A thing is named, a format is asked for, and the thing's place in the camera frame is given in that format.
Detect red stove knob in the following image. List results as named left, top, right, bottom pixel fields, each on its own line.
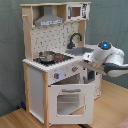
left=71, top=66, right=79, bottom=73
left=54, top=73, right=60, bottom=79

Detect grey toy sink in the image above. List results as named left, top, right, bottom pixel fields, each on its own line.
left=66, top=47, right=92, bottom=56

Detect toy microwave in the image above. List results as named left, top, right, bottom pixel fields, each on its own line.
left=67, top=3, right=90, bottom=21

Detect white oven door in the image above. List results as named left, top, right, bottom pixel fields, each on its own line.
left=49, top=84, right=95, bottom=124

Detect black toy faucet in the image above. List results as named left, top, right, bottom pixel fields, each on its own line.
left=67, top=33, right=82, bottom=49

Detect silver toy pot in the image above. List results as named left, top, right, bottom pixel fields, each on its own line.
left=39, top=51, right=55, bottom=62

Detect black toy stovetop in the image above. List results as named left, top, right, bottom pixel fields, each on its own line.
left=35, top=53, right=71, bottom=66

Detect red stove knob left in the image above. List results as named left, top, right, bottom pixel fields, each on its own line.
left=54, top=73, right=60, bottom=79

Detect red stove knob right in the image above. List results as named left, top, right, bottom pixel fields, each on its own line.
left=71, top=66, right=79, bottom=73

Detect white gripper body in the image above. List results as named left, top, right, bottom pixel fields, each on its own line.
left=82, top=53, right=106, bottom=74

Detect silver range hood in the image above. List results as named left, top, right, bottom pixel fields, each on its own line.
left=33, top=5, right=64, bottom=27

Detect wooden toy kitchen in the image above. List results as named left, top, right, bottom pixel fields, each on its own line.
left=19, top=1, right=107, bottom=127

